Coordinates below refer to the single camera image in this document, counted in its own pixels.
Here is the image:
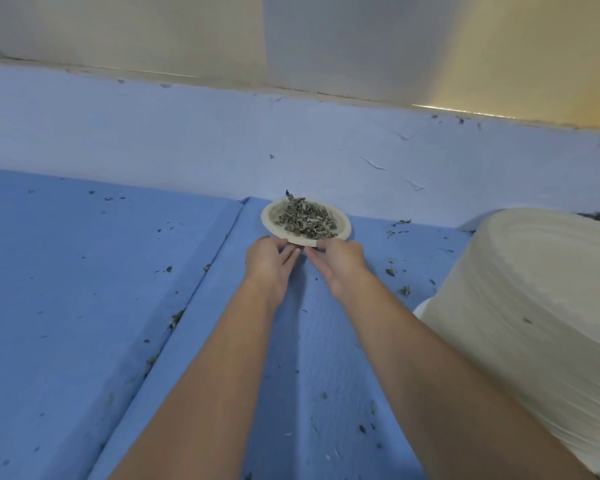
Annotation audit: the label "person's right hand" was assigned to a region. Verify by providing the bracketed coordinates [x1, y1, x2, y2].
[304, 238, 376, 301]

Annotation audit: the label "person's left forearm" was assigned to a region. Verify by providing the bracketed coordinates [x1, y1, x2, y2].
[109, 279, 287, 480]

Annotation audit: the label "person's left hand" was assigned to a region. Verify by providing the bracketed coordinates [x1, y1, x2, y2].
[244, 236, 302, 306]

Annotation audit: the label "pile of dried green leaves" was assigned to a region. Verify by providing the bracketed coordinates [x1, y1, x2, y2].
[274, 190, 340, 240]

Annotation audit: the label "white paper plate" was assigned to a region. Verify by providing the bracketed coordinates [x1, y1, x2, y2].
[260, 197, 353, 245]

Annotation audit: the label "scattered dried leaf crumbs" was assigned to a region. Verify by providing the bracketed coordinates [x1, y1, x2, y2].
[382, 219, 456, 297]

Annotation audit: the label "person's right forearm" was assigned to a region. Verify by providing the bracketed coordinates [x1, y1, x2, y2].
[337, 271, 600, 480]

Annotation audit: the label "large white fabric roll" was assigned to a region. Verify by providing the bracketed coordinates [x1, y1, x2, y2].
[412, 208, 600, 476]

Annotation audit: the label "blue foam mat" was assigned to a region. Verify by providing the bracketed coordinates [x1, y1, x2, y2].
[87, 197, 475, 480]
[0, 167, 244, 480]

